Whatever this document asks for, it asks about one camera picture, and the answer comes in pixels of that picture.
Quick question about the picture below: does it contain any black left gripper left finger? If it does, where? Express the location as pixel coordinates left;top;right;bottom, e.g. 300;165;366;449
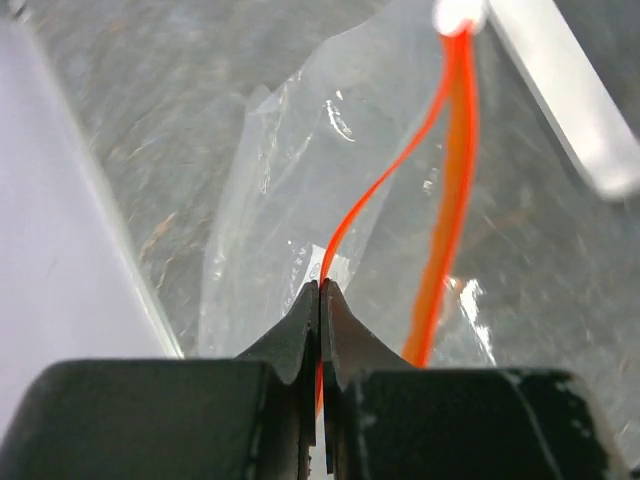
1;282;319;479

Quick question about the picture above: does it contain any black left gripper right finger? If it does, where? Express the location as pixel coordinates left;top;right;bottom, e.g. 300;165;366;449
319;280;625;479

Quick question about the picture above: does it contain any clear zip bag orange zipper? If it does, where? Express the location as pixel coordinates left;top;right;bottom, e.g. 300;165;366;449
197;1;495;366

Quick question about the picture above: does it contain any silver white clothes rack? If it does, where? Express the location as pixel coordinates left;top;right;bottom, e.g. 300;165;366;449
489;1;639;201

